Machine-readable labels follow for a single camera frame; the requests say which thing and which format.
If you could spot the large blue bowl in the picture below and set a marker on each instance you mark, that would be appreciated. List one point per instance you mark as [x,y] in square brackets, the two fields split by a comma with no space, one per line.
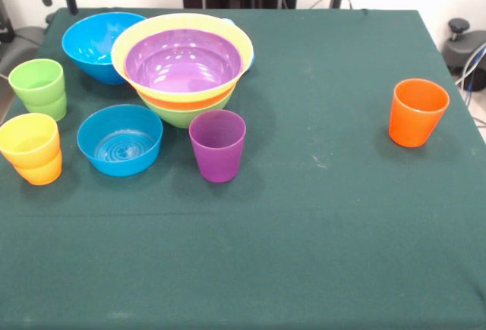
[87,49]

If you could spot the yellow bowl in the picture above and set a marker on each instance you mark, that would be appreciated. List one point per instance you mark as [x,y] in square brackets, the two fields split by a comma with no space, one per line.
[182,22]

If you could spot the purple bowl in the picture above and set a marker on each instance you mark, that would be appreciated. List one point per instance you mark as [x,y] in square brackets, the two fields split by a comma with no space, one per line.
[182,64]

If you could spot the red-orange cup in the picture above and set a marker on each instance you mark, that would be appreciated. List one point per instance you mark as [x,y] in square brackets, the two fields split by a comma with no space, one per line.
[415,125]

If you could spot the black table clamp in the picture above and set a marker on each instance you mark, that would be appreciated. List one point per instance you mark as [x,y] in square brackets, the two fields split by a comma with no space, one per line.
[49,18]

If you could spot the dark equipment box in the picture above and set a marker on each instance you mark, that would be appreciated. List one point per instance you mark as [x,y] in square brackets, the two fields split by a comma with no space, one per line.
[4,22]

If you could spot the green cup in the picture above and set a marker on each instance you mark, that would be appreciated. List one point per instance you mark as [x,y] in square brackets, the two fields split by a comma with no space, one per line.
[36,91]
[51,112]

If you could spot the yellow cup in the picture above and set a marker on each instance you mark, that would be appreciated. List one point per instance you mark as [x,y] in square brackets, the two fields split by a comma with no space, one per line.
[28,153]

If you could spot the green bowl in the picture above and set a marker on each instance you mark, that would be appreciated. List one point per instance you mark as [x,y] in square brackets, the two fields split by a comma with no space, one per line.
[182,117]

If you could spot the small blue bowl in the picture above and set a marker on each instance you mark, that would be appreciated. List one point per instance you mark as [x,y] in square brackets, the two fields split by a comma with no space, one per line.
[119,165]

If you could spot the orange cup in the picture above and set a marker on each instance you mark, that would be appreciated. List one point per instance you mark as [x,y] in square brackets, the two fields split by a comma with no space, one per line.
[40,176]

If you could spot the blue cup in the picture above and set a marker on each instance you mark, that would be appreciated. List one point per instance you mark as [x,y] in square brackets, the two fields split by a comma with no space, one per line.
[250,65]

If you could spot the purple cup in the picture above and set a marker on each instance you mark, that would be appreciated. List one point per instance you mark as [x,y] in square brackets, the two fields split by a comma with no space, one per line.
[218,159]

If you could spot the black plug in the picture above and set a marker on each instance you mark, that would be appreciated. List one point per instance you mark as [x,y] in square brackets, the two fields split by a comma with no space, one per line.
[335,0]

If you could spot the dark green table cloth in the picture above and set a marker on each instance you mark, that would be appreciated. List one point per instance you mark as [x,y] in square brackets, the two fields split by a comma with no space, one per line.
[243,250]

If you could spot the black stand with knob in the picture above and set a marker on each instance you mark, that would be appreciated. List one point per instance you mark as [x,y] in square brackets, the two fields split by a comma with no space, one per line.
[459,26]

